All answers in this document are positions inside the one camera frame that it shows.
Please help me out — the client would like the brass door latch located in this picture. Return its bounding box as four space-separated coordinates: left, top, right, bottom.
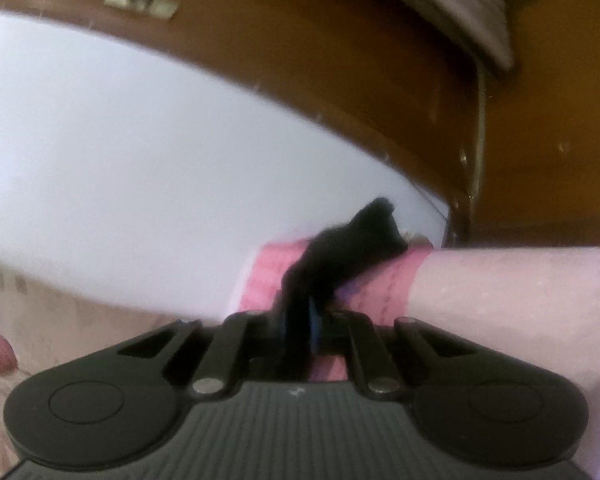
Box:
104 0 180 21

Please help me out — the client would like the pink checked bed sheet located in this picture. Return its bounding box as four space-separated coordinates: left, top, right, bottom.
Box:
233 240 600 479

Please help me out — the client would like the black printed small garment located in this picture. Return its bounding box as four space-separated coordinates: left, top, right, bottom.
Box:
274 197 407 366

